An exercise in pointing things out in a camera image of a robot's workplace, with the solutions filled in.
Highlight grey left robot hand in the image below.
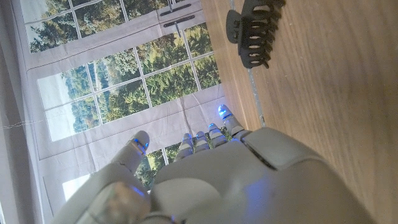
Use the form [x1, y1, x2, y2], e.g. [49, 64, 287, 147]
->
[51, 104, 377, 224]

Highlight black hair claw clip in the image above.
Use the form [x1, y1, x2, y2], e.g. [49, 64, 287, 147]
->
[226, 0, 286, 70]

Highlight printed window backdrop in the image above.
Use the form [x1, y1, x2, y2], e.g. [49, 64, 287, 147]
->
[0, 0, 249, 224]

